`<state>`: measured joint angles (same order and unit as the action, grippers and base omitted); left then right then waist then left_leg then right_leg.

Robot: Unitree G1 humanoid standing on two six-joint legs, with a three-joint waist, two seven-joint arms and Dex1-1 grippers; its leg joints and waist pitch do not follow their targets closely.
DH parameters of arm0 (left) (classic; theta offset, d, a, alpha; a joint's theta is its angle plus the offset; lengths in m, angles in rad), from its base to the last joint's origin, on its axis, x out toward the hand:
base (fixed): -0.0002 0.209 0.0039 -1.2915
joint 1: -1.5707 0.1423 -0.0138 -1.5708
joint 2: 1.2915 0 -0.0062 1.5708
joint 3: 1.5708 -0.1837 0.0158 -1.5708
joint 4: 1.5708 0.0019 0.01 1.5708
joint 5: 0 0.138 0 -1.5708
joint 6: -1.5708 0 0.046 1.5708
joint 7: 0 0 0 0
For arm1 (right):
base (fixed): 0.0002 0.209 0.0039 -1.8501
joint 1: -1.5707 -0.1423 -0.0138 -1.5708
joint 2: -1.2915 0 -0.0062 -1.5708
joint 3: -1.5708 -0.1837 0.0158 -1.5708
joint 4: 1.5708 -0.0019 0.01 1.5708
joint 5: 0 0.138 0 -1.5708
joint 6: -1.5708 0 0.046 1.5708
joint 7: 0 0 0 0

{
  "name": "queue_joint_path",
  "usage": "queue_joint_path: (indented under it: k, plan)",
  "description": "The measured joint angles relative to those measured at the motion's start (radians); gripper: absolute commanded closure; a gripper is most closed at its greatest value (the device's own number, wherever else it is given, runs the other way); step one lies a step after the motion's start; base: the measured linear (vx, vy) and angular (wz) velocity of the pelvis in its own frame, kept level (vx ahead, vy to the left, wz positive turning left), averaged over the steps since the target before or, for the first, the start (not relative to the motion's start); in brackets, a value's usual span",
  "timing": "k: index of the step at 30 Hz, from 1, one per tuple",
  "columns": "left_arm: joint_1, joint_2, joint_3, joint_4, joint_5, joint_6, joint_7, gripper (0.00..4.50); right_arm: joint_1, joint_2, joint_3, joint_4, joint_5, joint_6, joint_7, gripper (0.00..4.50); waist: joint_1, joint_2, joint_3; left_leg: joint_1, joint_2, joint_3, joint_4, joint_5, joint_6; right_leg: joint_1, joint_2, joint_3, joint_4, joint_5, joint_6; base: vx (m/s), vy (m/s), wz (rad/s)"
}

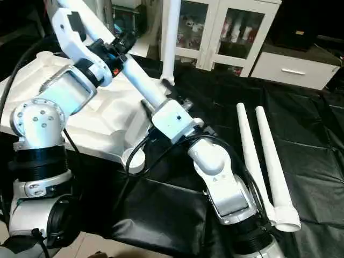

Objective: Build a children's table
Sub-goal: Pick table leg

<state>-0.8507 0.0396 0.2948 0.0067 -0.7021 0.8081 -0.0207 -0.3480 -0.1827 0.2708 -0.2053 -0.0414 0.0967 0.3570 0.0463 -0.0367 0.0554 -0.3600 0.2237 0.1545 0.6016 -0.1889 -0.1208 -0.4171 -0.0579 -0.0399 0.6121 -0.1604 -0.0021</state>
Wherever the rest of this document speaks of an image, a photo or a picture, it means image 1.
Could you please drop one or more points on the white plastic table leg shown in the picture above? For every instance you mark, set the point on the white plastic table leg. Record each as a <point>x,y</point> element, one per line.
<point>171,43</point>
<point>142,80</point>
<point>252,156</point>
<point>274,166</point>

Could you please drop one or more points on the white plastic table top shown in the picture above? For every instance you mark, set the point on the white plastic table top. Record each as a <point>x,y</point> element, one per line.
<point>102,118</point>

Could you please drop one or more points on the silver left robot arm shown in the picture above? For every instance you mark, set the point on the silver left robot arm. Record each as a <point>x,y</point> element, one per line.
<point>45,123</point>

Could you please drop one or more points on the white glass door cabinet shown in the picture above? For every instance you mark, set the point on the white glass door cabinet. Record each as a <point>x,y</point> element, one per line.
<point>231,32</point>

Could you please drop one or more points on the black table mat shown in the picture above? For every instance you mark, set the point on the black table mat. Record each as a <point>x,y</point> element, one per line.
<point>161,215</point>

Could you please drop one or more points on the white drawer unit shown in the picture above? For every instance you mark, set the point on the white drawer unit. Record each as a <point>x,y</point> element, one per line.
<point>293,71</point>

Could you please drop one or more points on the black case with yellow label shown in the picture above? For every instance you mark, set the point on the black case with yellow label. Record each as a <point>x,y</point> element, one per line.
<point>298,29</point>

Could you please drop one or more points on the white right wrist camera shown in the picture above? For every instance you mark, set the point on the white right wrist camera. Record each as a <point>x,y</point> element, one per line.
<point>174,121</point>

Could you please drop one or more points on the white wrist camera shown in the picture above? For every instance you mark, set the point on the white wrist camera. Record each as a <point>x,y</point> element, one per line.
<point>67,29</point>
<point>174,121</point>

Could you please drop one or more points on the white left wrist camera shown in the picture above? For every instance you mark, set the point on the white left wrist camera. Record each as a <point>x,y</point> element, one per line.
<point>67,29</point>

